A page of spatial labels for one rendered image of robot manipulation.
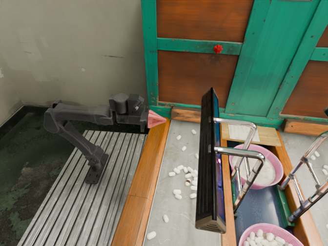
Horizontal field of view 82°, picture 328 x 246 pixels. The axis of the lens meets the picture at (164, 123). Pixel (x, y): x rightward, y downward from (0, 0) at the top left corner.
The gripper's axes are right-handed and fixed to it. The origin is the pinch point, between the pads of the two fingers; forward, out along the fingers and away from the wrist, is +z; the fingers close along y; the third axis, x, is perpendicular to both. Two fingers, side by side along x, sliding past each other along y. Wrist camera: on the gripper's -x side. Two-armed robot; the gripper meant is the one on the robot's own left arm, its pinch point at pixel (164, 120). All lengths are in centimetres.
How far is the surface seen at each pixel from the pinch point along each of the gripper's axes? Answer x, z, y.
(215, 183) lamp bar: -4.9, 17.5, -30.4
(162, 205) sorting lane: 32.5, 2.4, -21.2
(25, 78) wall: 62, -172, 121
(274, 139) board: 27, 63, 23
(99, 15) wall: -10, -70, 121
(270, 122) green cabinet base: 24, 63, 34
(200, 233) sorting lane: 31.9, 19.0, -31.0
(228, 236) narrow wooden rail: 29, 29, -32
